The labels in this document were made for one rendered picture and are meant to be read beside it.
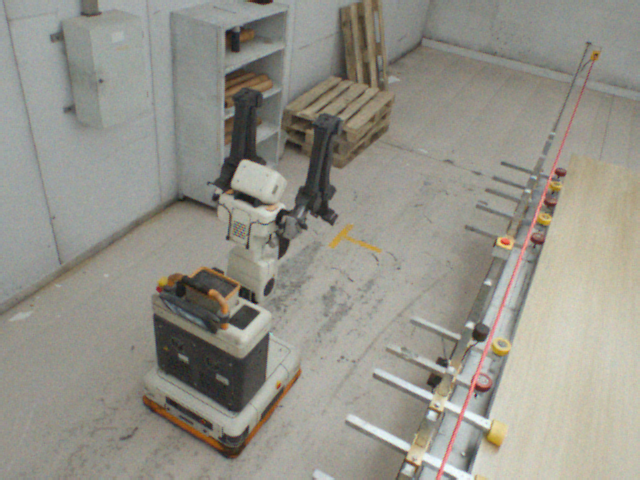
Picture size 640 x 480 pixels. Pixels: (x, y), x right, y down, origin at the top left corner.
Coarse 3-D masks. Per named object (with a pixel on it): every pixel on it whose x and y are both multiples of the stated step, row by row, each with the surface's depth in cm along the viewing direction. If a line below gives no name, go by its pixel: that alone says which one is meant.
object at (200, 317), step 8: (168, 288) 242; (176, 288) 247; (160, 296) 233; (168, 296) 232; (176, 296) 240; (168, 304) 237; (176, 304) 230; (184, 304) 230; (192, 304) 237; (176, 312) 242; (184, 312) 233; (192, 312) 227; (200, 312) 227; (208, 312) 235; (192, 320) 238; (200, 320) 230; (208, 320) 228; (216, 320) 232; (224, 320) 232; (208, 328) 235; (216, 328) 238
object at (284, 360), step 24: (288, 360) 298; (144, 384) 280; (168, 384) 276; (264, 384) 282; (288, 384) 304; (168, 408) 278; (216, 408) 267; (264, 408) 280; (192, 432) 277; (240, 432) 262
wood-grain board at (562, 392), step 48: (576, 192) 364; (624, 192) 371; (576, 240) 315; (624, 240) 321; (576, 288) 278; (624, 288) 282; (528, 336) 245; (576, 336) 248; (624, 336) 252; (528, 384) 221; (576, 384) 224; (624, 384) 227; (528, 432) 202; (576, 432) 205; (624, 432) 207
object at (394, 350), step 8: (392, 352) 235; (408, 360) 233; (416, 360) 231; (424, 360) 231; (424, 368) 230; (432, 368) 228; (440, 368) 228; (440, 376) 228; (456, 384) 226; (464, 384) 224; (480, 392) 222
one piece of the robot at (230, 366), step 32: (160, 288) 243; (160, 320) 258; (256, 320) 246; (160, 352) 272; (192, 352) 257; (224, 352) 245; (256, 352) 252; (192, 384) 271; (224, 384) 256; (256, 384) 268
